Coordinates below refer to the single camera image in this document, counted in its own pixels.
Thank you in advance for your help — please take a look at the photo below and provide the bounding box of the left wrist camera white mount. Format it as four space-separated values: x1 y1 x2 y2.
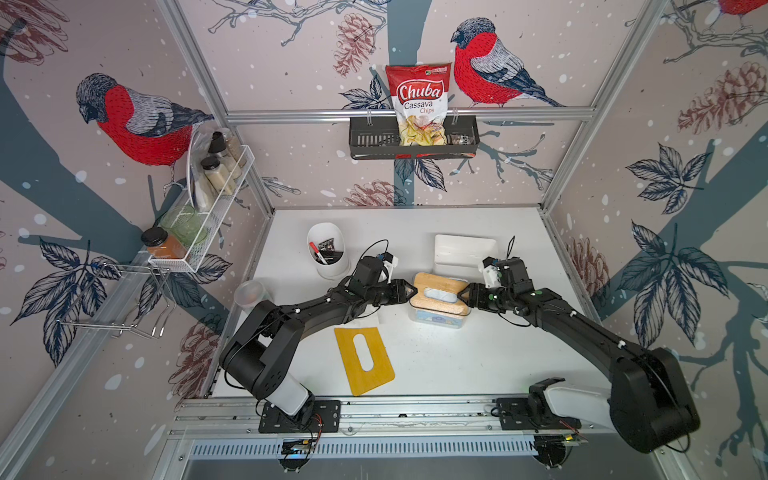
378 252 398 283

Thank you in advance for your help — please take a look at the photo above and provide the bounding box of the black wall basket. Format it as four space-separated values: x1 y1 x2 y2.
348 116 480 160

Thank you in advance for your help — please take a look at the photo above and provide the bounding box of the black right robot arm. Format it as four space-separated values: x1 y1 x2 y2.
457 257 701 453

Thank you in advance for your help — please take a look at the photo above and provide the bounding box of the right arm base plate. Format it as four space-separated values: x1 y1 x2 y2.
491 396 581 431

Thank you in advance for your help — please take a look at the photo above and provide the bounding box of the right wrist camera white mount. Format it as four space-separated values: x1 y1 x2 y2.
482 257 501 289

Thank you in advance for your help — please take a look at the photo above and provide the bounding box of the aluminium front rail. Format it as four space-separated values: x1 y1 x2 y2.
167 394 615 439

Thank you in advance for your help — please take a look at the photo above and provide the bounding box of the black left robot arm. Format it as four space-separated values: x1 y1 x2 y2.
219 253 418 420

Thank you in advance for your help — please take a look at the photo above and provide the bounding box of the white oval cup holder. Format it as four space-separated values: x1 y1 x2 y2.
306 222 349 280

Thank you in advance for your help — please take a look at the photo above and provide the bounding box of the beige bottle black cap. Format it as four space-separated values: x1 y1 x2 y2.
208 131 242 179
200 156 236 196

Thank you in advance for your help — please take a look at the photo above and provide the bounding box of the white tissue paper pack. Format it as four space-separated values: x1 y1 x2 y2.
350 306 380 328

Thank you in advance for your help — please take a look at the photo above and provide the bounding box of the yellow tissue box lid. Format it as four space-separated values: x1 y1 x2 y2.
334 327 396 396

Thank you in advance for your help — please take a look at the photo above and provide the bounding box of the bamboo tissue box lid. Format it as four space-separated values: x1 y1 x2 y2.
409 272 471 317

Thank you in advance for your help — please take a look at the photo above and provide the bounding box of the clear plastic tissue box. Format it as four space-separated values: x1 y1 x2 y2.
409 272 471 329

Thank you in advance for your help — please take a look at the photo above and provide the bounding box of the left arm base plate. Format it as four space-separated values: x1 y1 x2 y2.
258 399 341 434

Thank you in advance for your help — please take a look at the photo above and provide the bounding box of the green item in bag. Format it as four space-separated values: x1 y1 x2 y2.
159 205 209 250

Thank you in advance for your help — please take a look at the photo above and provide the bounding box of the white wire wall shelf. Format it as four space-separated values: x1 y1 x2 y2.
149 122 255 273

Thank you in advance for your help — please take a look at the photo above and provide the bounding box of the red marker pen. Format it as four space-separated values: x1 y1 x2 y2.
309 242 327 265

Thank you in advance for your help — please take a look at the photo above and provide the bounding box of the orange spice jar black lid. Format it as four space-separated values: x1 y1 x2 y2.
141 226 187 260

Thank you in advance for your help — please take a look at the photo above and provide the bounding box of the blue tissue paper pack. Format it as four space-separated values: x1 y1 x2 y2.
412 310 465 329

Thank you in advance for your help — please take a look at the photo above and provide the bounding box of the white plastic tissue box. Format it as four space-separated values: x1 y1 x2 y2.
433 234 499 267

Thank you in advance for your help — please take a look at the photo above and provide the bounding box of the red Chuba chips bag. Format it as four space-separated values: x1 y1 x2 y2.
385 63 451 147

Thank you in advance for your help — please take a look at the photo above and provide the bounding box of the clear plastic cup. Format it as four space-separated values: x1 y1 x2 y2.
234 279 271 311

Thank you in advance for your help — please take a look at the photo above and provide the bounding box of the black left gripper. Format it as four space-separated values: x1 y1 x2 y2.
364 278 419 305

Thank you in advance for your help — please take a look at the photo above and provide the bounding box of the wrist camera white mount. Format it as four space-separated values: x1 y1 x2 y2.
378 252 398 283
482 257 501 289

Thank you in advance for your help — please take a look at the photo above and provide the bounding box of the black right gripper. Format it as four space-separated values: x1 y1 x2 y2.
454 282 513 311

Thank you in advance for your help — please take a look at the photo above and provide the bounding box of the chrome wire rack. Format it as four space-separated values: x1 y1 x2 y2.
56 260 176 339

